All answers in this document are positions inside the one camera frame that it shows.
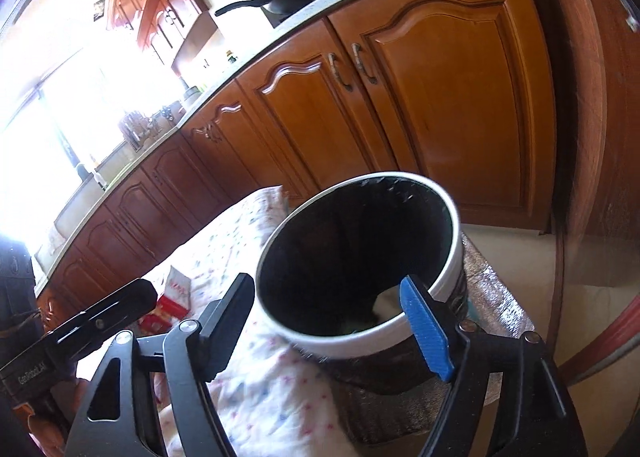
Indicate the wooden framed glass door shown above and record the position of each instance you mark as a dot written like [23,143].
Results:
[590,112]

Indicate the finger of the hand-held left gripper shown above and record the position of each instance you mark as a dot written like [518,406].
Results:
[112,309]

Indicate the white rimmed bin black liner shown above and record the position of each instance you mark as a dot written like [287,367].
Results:
[350,343]

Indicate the white crumpled paper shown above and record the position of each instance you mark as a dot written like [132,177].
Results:
[390,307]

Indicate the wooden lower kitchen cabinet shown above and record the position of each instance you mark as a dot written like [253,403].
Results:
[440,102]

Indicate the utensil rack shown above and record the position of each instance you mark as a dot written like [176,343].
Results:
[132,129]

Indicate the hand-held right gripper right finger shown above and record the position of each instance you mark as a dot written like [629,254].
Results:
[426,327]

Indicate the metal sink faucet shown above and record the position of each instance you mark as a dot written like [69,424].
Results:
[165,117]

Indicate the bright kitchen window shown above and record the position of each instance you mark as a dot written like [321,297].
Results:
[60,127]

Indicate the small wall picture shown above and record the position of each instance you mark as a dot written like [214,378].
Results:
[99,8]

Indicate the silver foil mat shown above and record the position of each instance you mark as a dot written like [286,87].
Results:
[400,417]

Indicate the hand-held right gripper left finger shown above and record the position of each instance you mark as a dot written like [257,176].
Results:
[231,322]

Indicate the white soap bottle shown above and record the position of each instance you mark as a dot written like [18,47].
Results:
[99,180]

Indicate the red white paper packet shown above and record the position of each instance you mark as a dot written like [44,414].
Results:
[176,289]

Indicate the white floral tablecloth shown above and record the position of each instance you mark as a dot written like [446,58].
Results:
[280,402]

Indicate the dark cloth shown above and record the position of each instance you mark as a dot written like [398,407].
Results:
[17,287]

